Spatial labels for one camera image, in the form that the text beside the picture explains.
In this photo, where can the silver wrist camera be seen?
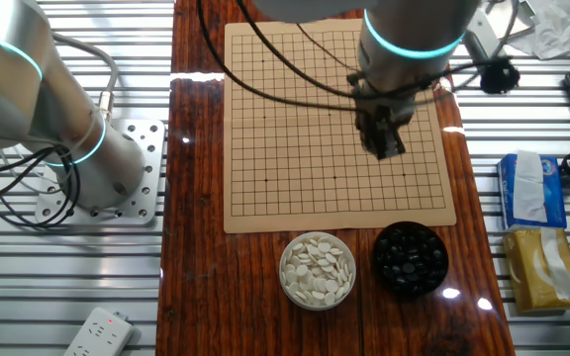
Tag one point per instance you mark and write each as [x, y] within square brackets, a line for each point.
[480, 42]

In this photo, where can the gold tissue pack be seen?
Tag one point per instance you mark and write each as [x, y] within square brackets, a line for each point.
[527, 277]

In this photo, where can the beige go board mat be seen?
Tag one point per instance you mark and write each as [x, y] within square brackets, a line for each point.
[305, 163]

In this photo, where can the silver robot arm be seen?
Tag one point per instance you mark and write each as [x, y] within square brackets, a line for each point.
[18, 74]

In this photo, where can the white power strip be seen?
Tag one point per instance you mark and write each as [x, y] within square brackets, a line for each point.
[99, 333]

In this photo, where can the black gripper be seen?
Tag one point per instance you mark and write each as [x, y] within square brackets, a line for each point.
[384, 111]

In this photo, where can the black bowl of black stones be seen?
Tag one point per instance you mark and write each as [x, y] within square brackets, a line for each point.
[411, 259]

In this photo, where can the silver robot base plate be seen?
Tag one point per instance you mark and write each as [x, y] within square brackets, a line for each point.
[151, 163]

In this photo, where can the white plastic bag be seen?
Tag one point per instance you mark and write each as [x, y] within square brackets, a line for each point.
[554, 29]

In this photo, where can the blue tissue pack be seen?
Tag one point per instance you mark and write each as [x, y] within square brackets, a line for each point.
[554, 198]

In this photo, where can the white bowl of white stones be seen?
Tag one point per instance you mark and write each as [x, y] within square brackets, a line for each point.
[317, 272]

